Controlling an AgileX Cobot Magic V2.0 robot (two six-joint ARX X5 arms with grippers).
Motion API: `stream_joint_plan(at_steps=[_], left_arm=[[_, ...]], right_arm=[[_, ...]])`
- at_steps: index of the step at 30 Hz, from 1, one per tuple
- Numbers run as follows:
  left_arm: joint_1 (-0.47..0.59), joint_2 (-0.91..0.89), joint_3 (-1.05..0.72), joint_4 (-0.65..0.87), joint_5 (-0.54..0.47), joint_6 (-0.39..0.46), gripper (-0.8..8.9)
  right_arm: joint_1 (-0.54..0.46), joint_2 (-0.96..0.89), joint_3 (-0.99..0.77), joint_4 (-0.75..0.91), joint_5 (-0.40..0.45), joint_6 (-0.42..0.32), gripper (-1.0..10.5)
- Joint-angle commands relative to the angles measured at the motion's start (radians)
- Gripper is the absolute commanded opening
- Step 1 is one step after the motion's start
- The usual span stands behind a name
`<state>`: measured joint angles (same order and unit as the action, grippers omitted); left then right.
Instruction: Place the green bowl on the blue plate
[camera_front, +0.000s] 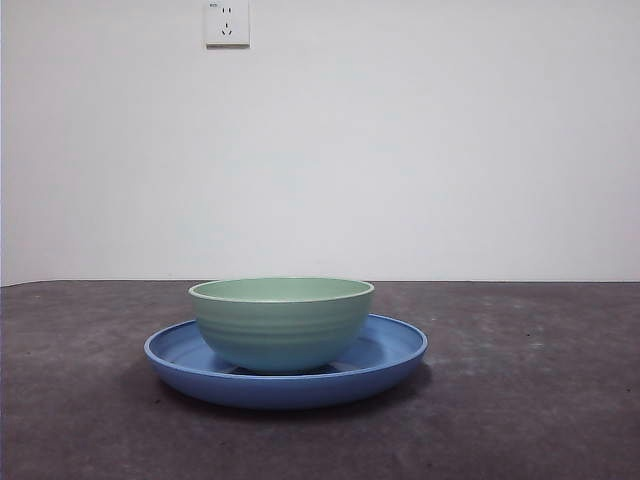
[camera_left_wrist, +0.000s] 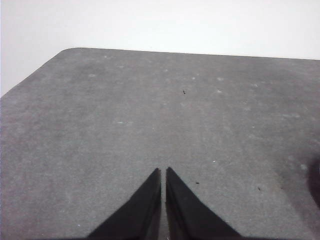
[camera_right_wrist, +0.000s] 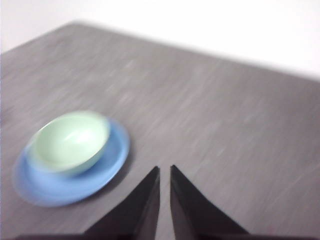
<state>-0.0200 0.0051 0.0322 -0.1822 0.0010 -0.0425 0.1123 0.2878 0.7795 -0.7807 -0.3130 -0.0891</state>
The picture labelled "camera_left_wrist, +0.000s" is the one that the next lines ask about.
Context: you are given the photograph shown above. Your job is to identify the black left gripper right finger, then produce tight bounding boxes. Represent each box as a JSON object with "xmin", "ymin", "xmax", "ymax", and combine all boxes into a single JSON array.
[{"xmin": 165, "ymin": 167, "xmax": 245, "ymax": 240}]

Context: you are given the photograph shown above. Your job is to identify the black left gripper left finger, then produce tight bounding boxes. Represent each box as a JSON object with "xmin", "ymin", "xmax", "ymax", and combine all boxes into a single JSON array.
[{"xmin": 86, "ymin": 167, "xmax": 162, "ymax": 240}]

